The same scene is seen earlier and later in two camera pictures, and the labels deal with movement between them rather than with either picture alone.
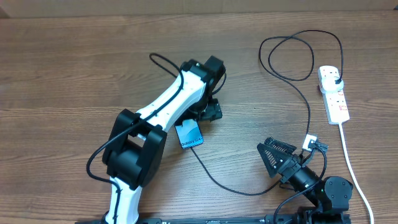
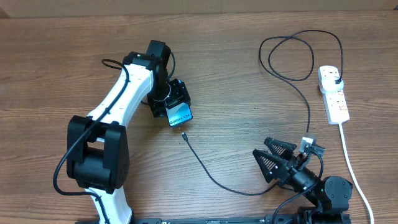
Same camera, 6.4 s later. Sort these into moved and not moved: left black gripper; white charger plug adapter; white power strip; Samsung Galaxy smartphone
Moved: left black gripper; Samsung Galaxy smartphone
Not moved: white charger plug adapter; white power strip
